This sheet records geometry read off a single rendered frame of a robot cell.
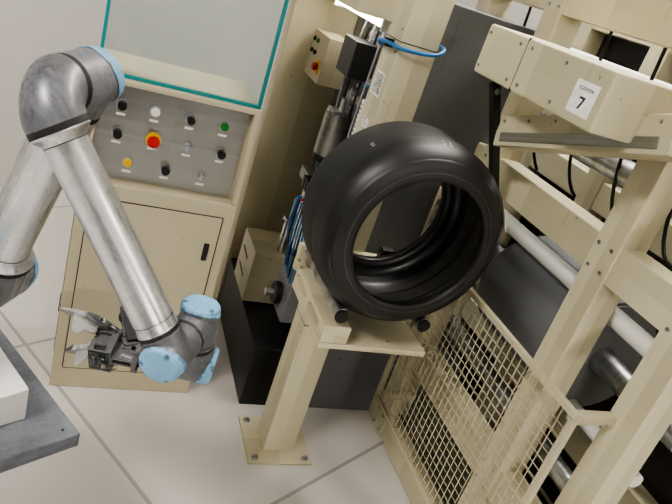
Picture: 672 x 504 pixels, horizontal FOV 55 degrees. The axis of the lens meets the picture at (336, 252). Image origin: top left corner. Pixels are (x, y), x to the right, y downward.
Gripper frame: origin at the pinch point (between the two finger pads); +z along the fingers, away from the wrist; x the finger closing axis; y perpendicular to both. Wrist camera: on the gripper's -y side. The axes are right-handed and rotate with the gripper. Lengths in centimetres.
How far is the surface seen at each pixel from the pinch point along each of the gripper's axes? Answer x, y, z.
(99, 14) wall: 46, -268, 92
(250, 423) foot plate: 110, -58, -48
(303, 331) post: 51, -61, -59
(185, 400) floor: 110, -63, -19
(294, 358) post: 62, -58, -59
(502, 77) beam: -52, -81, -97
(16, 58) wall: 64, -228, 124
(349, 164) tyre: -31, -50, -59
